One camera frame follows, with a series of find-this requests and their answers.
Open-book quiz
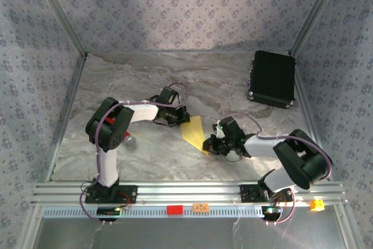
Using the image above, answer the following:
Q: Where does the yellow paper sheet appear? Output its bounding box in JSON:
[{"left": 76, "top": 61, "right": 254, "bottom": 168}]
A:
[{"left": 180, "top": 115, "right": 209, "bottom": 156}]

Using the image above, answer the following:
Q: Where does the black hard case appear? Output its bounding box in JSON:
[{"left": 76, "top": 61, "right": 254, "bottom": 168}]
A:
[{"left": 247, "top": 50, "right": 297, "bottom": 109}]

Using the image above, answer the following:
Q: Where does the small circuit board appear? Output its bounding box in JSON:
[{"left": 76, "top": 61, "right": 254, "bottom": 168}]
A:
[
  {"left": 261, "top": 206, "right": 283, "bottom": 217},
  {"left": 97, "top": 207, "right": 121, "bottom": 217}
]

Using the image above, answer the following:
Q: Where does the orange plastic block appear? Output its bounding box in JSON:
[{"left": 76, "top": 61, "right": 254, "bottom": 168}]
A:
[{"left": 309, "top": 199, "right": 325, "bottom": 212}]

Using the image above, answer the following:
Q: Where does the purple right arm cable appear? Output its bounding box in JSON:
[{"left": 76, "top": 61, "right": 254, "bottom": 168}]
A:
[{"left": 230, "top": 113, "right": 333, "bottom": 225}]

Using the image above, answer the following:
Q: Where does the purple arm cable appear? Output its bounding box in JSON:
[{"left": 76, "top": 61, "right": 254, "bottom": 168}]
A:
[
  {"left": 80, "top": 82, "right": 190, "bottom": 224},
  {"left": 230, "top": 113, "right": 333, "bottom": 225}
]

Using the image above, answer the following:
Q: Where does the aluminium mounting rail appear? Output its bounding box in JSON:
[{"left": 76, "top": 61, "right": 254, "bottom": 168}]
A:
[{"left": 30, "top": 181, "right": 349, "bottom": 206}]

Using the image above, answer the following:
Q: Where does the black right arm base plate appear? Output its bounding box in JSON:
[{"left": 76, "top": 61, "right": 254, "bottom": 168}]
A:
[{"left": 239, "top": 184, "right": 294, "bottom": 203}]

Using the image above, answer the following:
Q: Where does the aluminium table side rail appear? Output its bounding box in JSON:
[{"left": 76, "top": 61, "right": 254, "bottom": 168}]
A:
[
  {"left": 43, "top": 55, "right": 88, "bottom": 183},
  {"left": 293, "top": 55, "right": 332, "bottom": 181}
]

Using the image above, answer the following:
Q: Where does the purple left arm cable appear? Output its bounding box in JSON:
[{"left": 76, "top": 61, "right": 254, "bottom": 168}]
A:
[{"left": 80, "top": 82, "right": 190, "bottom": 224}]

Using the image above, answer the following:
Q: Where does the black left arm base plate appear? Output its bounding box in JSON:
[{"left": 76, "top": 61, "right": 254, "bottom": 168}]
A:
[{"left": 85, "top": 184, "right": 138, "bottom": 205}]

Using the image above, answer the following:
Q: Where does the slotted grey cable duct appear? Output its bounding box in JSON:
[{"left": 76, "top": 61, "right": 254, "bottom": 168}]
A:
[{"left": 42, "top": 205, "right": 265, "bottom": 219}]

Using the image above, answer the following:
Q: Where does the aluminium frame post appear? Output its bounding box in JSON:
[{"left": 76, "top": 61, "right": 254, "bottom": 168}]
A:
[
  {"left": 290, "top": 0, "right": 347, "bottom": 56},
  {"left": 29, "top": 0, "right": 89, "bottom": 59}
]

